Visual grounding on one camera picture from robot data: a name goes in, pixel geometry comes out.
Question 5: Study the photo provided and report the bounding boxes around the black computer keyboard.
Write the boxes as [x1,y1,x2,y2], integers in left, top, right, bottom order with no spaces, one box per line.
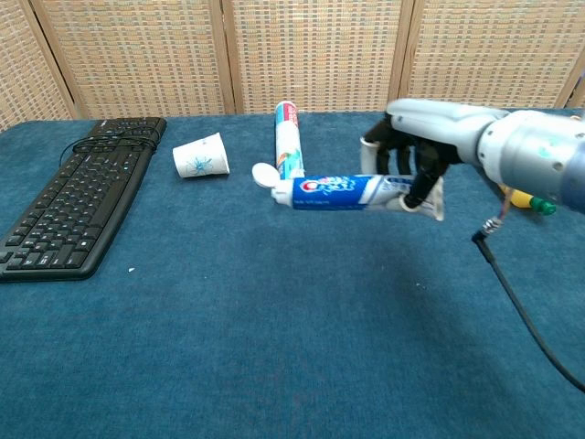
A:
[0,116,168,283]

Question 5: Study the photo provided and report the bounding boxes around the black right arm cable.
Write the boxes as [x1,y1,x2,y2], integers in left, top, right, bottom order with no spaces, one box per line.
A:
[471,185,585,394]

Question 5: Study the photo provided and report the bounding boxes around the white printed roll tube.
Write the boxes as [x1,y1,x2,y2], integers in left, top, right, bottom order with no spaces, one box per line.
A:
[274,101,308,182]

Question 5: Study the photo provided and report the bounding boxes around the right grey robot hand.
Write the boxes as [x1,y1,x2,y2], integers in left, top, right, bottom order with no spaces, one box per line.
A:
[359,98,508,214]

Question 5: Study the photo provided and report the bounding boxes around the white paper cup blue print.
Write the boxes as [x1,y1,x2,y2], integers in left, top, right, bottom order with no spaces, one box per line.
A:
[172,132,231,180]

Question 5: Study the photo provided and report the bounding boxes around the blue table cloth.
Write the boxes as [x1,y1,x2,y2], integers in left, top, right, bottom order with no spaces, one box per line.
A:
[0,108,585,439]

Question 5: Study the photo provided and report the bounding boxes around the yellow bottle green cap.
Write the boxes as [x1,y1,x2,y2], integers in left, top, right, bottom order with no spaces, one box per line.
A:
[499,182,558,216]

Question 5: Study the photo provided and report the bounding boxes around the woven wooden folding screen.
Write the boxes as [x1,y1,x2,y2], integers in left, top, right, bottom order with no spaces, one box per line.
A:
[0,0,585,134]

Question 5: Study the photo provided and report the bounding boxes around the blue and white toothpaste tube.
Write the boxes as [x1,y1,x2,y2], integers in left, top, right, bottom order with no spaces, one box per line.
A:
[251,162,446,222]

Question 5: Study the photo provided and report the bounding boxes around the black keyboard cable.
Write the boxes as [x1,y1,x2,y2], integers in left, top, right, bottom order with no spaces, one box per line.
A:
[58,126,165,168]

